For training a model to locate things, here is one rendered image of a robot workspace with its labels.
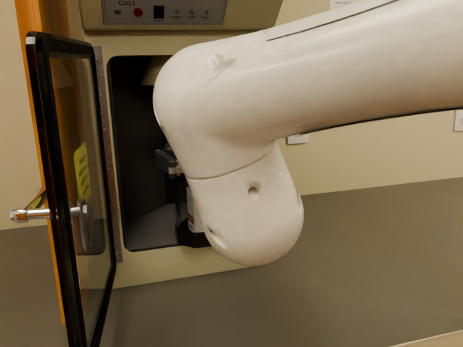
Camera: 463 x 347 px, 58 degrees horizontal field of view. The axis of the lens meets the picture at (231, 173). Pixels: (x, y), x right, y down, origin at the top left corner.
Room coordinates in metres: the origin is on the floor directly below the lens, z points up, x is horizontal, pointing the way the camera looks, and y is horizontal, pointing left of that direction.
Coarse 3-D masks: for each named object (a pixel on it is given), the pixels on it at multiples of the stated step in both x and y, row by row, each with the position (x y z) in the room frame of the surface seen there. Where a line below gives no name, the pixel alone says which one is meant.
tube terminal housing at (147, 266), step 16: (96, 32) 0.71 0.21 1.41; (112, 32) 0.72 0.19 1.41; (128, 32) 0.73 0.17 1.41; (144, 32) 0.73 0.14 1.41; (160, 32) 0.74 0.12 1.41; (176, 32) 0.75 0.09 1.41; (192, 32) 0.76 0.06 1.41; (208, 32) 0.76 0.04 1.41; (224, 32) 0.77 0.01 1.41; (240, 32) 0.78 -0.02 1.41; (112, 48) 0.72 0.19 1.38; (128, 48) 0.73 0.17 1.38; (144, 48) 0.73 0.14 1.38; (160, 48) 0.74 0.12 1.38; (176, 48) 0.75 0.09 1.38; (112, 144) 0.71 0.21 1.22; (128, 256) 0.72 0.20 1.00; (144, 256) 0.73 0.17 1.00; (160, 256) 0.73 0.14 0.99; (176, 256) 0.74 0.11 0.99; (192, 256) 0.75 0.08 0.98; (208, 256) 0.76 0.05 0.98; (128, 272) 0.72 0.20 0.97; (144, 272) 0.72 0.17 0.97; (160, 272) 0.73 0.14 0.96; (176, 272) 0.74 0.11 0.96; (192, 272) 0.75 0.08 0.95; (208, 272) 0.76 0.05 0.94; (112, 288) 0.71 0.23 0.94
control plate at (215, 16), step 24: (120, 0) 0.66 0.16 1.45; (144, 0) 0.67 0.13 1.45; (168, 0) 0.68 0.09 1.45; (192, 0) 0.69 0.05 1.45; (216, 0) 0.70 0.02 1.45; (120, 24) 0.69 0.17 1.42; (144, 24) 0.70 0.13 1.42; (168, 24) 0.71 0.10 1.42; (192, 24) 0.72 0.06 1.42; (216, 24) 0.73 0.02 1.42
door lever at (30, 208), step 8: (40, 192) 0.49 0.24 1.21; (24, 200) 0.46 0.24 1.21; (32, 200) 0.45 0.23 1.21; (40, 200) 0.47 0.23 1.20; (24, 208) 0.43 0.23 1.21; (32, 208) 0.44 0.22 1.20; (40, 208) 0.43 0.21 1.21; (48, 208) 0.43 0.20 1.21; (16, 216) 0.42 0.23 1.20; (24, 216) 0.42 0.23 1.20; (32, 216) 0.43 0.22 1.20; (40, 216) 0.43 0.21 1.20; (48, 216) 0.43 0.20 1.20
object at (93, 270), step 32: (32, 32) 0.40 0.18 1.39; (32, 64) 0.39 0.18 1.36; (64, 64) 0.50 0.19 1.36; (32, 96) 0.39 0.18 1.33; (64, 96) 0.48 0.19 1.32; (64, 128) 0.46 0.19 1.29; (96, 128) 0.66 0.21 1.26; (64, 160) 0.44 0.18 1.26; (96, 160) 0.63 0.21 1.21; (96, 192) 0.60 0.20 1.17; (96, 224) 0.57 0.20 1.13; (96, 256) 0.55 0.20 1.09; (64, 288) 0.39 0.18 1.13; (96, 288) 0.52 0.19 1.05; (96, 320) 0.50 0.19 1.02
